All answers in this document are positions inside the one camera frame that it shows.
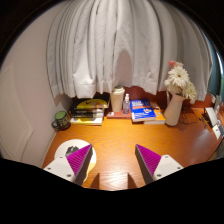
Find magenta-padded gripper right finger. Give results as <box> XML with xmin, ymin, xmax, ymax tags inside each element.
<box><xmin>134</xmin><ymin>143</ymin><xmax>184</xmax><ymax>185</ymax></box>

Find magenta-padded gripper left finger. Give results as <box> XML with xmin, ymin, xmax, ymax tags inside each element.
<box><xmin>43</xmin><ymin>143</ymin><xmax>94</xmax><ymax>187</ymax></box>

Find grey black computer mouse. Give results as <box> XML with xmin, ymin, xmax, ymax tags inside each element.
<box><xmin>65</xmin><ymin>145</ymin><xmax>80</xmax><ymax>158</ymax></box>

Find round white printed mouse pad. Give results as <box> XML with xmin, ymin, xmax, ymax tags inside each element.
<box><xmin>54</xmin><ymin>138</ymin><xmax>98</xmax><ymax>174</ymax></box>

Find yellow white book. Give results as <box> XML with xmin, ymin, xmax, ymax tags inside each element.
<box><xmin>69</xmin><ymin>116</ymin><xmax>104</xmax><ymax>126</ymax></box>

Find green dark mug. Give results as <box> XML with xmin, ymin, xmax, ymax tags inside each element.
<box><xmin>51</xmin><ymin>110</ymin><xmax>72</xmax><ymax>132</ymax></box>

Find blue book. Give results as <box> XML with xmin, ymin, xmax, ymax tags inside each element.
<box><xmin>129</xmin><ymin>98</ymin><xmax>157</xmax><ymax>123</ymax></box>

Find white ceramic vase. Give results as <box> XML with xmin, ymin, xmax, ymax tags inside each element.
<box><xmin>163</xmin><ymin>91</ymin><xmax>186</xmax><ymax>127</ymax></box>

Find flat red notebook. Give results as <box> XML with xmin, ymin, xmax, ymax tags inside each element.
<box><xmin>106</xmin><ymin>109</ymin><xmax>133</xmax><ymax>120</ymax></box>

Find clear spray bottle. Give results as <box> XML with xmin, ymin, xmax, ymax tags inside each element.
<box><xmin>122</xmin><ymin>93</ymin><xmax>131</xmax><ymax>115</ymax></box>

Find black pen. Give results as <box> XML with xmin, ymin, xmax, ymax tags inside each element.
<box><xmin>199</xmin><ymin>116</ymin><xmax>208</xmax><ymax>129</ymax></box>

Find cream white tumbler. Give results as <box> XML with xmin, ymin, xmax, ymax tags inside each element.
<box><xmin>110</xmin><ymin>85</ymin><xmax>126</xmax><ymax>113</ymax></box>

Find white notepad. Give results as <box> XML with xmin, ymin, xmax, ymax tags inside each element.
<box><xmin>213</xmin><ymin>123</ymin><xmax>224</xmax><ymax>140</ymax></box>

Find white laptop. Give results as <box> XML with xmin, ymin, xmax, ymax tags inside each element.
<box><xmin>203</xmin><ymin>106</ymin><xmax>219</xmax><ymax>128</ymax></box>

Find white flower bouquet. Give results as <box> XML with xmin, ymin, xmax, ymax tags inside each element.
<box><xmin>163</xmin><ymin>60</ymin><xmax>198</xmax><ymax>101</ymax></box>

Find white curtain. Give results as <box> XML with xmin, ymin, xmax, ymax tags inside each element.
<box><xmin>46</xmin><ymin>0</ymin><xmax>214</xmax><ymax>101</ymax></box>

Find black cable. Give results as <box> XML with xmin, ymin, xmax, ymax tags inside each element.
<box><xmin>179</xmin><ymin>109</ymin><xmax>201</xmax><ymax>126</ymax></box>

